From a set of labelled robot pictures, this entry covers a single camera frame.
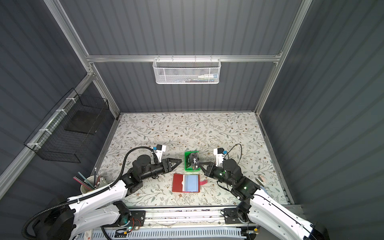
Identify white pen cup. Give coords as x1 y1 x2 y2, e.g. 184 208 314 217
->
73 168 108 194

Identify black corrugated cable conduit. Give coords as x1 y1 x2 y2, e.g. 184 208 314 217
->
20 146 157 240

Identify white slotted cable duct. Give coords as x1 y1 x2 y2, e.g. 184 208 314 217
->
92 227 250 240

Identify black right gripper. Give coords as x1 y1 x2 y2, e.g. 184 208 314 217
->
199 161 234 189

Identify red card holder wallet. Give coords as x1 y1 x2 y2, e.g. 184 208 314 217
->
172 174 208 193

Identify white wire mesh basket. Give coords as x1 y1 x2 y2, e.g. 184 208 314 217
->
153 60 222 85

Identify white tube in basket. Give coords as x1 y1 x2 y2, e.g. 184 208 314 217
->
198 74 219 81

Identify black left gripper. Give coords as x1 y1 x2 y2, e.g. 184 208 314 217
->
140 158 182 183

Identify black wire basket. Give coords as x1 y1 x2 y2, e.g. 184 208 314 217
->
24 90 109 164

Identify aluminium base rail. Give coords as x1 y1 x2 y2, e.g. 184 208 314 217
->
130 206 259 229

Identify small objects at table edge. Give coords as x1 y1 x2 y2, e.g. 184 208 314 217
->
256 175 267 186

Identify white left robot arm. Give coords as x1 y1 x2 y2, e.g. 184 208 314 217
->
33 155 182 240

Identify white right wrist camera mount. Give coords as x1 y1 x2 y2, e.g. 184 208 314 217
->
214 148 227 167

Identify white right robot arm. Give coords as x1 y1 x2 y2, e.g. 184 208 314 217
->
198 159 330 240

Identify green card tray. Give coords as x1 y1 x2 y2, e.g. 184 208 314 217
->
185 151 200 172

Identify grey VIP credit card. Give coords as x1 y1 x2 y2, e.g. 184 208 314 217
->
189 152 200 170

